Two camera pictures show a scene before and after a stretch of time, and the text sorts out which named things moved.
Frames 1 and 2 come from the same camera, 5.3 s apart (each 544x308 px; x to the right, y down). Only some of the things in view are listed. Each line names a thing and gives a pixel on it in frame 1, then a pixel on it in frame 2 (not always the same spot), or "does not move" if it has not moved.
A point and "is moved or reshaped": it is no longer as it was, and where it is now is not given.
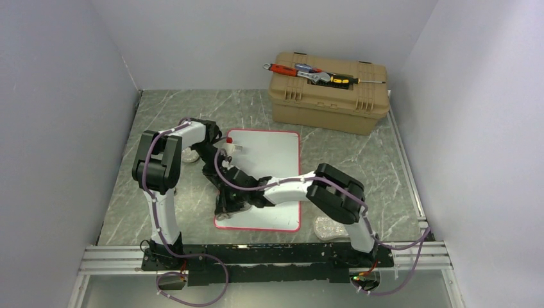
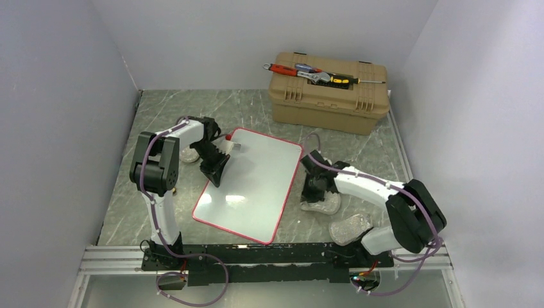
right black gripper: [226, 206] to [306, 194]
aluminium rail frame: [120, 258] does not move
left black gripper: [213, 175] does not move
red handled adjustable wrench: [312, 76] does not move
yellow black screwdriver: [343, 79] does not move
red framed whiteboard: [272, 153] is moved or reshaped
